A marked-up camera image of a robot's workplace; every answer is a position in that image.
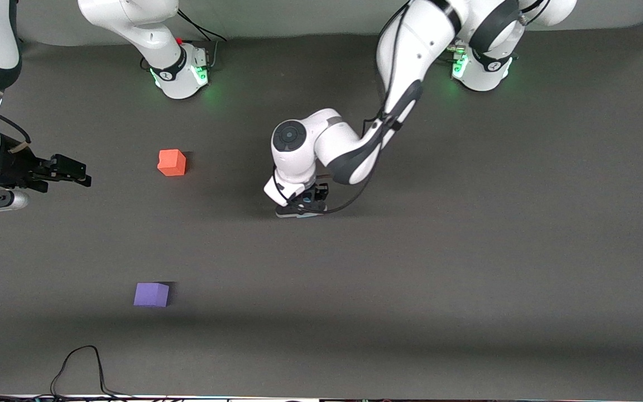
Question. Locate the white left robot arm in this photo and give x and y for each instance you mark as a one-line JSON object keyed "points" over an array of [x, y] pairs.
{"points": [[411, 67]]}

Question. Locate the dark grey table mat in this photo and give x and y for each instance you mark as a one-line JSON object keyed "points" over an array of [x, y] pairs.
{"points": [[344, 279]]}

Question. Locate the orange foam block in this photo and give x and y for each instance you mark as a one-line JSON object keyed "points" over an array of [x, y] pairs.
{"points": [[171, 162]]}

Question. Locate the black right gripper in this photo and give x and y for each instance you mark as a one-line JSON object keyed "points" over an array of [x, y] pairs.
{"points": [[13, 168]]}

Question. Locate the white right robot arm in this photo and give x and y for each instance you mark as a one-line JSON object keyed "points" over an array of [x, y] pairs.
{"points": [[148, 33]]}

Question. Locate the purple foam block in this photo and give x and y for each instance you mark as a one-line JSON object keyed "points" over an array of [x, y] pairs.
{"points": [[151, 295]]}

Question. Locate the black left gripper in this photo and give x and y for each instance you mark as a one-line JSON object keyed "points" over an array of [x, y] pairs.
{"points": [[317, 195]]}

